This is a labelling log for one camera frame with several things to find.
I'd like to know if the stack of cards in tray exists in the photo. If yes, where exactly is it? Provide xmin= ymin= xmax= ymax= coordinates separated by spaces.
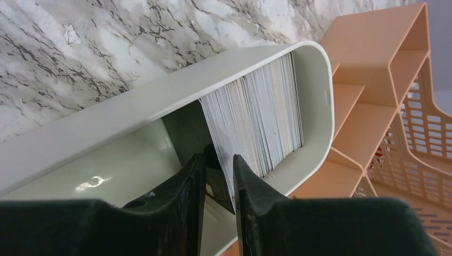
xmin=199 ymin=53 xmax=304 ymax=197

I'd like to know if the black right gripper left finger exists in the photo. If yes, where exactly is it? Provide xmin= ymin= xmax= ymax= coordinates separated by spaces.
xmin=1 ymin=154 xmax=207 ymax=255

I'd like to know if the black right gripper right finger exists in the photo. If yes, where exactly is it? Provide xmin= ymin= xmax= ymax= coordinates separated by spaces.
xmin=233 ymin=155 xmax=437 ymax=255

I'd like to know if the white oblong plastic tray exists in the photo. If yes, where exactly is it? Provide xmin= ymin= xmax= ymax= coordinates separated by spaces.
xmin=1 ymin=41 xmax=335 ymax=255

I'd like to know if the orange mesh file organizer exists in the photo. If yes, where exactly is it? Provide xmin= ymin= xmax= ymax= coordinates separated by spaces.
xmin=220 ymin=3 xmax=452 ymax=256

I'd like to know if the black VIP credit card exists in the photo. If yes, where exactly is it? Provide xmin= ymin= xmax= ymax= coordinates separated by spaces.
xmin=203 ymin=143 xmax=236 ymax=215

